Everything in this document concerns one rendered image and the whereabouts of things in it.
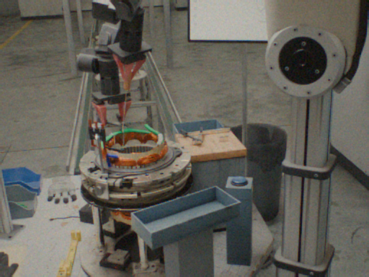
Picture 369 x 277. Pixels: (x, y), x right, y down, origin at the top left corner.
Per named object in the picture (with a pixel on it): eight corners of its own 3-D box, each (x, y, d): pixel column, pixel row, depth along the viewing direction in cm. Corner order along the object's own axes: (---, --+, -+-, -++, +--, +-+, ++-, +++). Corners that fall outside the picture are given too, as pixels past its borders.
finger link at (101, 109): (93, 123, 148) (90, 94, 144) (114, 118, 151) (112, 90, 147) (101, 130, 142) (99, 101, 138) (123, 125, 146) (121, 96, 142)
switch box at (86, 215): (89, 213, 174) (88, 199, 171) (112, 218, 170) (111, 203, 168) (79, 221, 168) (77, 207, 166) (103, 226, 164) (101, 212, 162)
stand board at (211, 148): (175, 140, 165) (174, 133, 164) (228, 134, 168) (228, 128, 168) (187, 163, 147) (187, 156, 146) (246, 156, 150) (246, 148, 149)
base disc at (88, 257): (76, 226, 163) (76, 224, 163) (187, 207, 172) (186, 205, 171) (84, 300, 128) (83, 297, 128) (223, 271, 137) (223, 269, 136)
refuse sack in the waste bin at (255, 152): (220, 173, 330) (219, 125, 317) (274, 167, 335) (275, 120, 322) (234, 200, 294) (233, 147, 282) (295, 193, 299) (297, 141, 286)
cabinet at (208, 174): (179, 207, 174) (175, 141, 165) (228, 200, 178) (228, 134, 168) (190, 236, 157) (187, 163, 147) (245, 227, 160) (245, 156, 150)
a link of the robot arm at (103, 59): (109, 58, 135) (121, 53, 139) (90, 55, 138) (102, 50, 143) (111, 81, 138) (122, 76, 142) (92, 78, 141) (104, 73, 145)
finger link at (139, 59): (107, 77, 129) (109, 46, 124) (128, 71, 134) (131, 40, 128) (122, 89, 126) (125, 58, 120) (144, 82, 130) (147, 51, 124)
